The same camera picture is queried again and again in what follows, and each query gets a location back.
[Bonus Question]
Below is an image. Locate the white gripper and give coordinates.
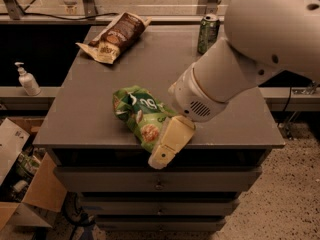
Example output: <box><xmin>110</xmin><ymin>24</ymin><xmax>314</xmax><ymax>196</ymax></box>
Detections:
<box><xmin>148</xmin><ymin>63</ymin><xmax>227</xmax><ymax>170</ymax></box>

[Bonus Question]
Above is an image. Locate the green rice chip bag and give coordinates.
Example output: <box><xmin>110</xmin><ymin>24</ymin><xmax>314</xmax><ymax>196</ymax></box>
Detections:
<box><xmin>112</xmin><ymin>85</ymin><xmax>177</xmax><ymax>153</ymax></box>

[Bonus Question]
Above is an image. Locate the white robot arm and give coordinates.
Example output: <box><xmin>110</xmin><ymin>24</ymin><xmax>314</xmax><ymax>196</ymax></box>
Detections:
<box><xmin>148</xmin><ymin>0</ymin><xmax>320</xmax><ymax>169</ymax></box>

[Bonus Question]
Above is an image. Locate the green soda can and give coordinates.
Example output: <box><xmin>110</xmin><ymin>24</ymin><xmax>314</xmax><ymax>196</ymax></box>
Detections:
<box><xmin>197</xmin><ymin>14</ymin><xmax>220</xmax><ymax>54</ymax></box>

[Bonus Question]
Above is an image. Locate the brown chip bag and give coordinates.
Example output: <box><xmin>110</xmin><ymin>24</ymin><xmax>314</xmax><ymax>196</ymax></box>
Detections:
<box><xmin>77</xmin><ymin>12</ymin><xmax>152</xmax><ymax>64</ymax></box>

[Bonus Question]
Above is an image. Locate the grey drawer cabinet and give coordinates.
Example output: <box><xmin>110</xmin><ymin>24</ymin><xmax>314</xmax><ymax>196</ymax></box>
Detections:
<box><xmin>35</xmin><ymin>25</ymin><xmax>284</xmax><ymax>232</ymax></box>

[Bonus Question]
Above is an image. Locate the open cardboard box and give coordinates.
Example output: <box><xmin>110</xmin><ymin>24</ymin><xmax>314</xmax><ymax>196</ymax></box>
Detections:
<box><xmin>0</xmin><ymin>117</ymin><xmax>66</xmax><ymax>229</ymax></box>

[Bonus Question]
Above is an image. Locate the white pump dispenser bottle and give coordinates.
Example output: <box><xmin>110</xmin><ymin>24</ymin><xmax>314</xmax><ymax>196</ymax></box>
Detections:
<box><xmin>15</xmin><ymin>62</ymin><xmax>41</xmax><ymax>96</ymax></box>

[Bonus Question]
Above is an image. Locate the black cable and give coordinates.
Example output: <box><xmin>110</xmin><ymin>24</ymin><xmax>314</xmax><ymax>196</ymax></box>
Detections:
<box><xmin>0</xmin><ymin>11</ymin><xmax>119</xmax><ymax>21</ymax></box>

